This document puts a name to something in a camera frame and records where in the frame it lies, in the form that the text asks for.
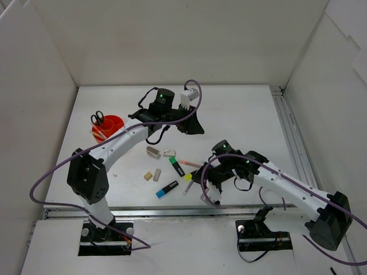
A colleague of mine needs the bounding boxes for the black handled scissors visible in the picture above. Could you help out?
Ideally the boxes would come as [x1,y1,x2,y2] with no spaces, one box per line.
[91,111,105,126]

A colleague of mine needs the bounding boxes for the red slim highlighter pen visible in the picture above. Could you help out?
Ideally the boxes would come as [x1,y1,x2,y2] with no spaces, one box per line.
[95,129,106,141]

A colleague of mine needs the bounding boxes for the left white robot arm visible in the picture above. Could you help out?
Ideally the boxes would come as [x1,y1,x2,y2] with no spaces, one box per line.
[67,88,205,241]

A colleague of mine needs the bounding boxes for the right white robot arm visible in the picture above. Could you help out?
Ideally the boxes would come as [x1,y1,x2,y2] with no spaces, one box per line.
[192,140,353,251]

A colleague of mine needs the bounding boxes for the yellow capped black marker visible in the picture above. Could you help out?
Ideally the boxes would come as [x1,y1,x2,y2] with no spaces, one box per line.
[183,170,201,183]

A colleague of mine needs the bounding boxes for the orange slim highlighter pen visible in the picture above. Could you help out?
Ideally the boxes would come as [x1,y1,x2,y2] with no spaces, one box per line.
[178,159,202,168]

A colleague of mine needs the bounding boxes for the white eraser in sleeve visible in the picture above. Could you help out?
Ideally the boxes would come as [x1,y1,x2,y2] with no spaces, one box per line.
[163,149,176,158]

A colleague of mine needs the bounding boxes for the green capped black marker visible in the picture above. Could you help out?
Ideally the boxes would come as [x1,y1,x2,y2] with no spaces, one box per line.
[169,156,185,177]

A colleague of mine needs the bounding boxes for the long beige eraser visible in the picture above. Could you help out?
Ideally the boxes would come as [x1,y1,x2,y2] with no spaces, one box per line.
[153,169,161,182]

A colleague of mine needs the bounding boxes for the blue capped black marker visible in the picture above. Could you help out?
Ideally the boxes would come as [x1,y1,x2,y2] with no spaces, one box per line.
[155,180,179,199]

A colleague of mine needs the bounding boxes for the small tan eraser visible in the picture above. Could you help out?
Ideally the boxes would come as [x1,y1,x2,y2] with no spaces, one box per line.
[144,172,153,181]

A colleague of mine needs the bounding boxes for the orange round pen holder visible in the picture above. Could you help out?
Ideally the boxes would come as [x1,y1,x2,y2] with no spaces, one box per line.
[91,115,124,143]

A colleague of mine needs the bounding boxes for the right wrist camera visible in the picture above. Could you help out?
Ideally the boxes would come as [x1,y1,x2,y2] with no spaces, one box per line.
[200,182,221,206]

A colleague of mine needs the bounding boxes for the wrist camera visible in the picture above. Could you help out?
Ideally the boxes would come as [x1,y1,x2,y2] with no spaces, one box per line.
[200,182,221,206]
[180,88,200,109]

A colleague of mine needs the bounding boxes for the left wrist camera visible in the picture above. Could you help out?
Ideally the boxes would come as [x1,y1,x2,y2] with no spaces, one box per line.
[180,88,200,109]

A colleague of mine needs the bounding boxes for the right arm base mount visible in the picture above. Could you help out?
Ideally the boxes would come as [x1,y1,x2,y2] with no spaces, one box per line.
[235,206,293,264]

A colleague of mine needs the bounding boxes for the aluminium side rail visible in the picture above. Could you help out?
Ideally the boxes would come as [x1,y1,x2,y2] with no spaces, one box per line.
[270,86,319,189]

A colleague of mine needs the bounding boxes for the aluminium front rail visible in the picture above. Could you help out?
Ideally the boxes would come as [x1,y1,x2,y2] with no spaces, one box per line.
[42,203,325,221]

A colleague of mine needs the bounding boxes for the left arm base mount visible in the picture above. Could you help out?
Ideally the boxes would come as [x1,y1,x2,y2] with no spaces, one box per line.
[78,222,132,257]

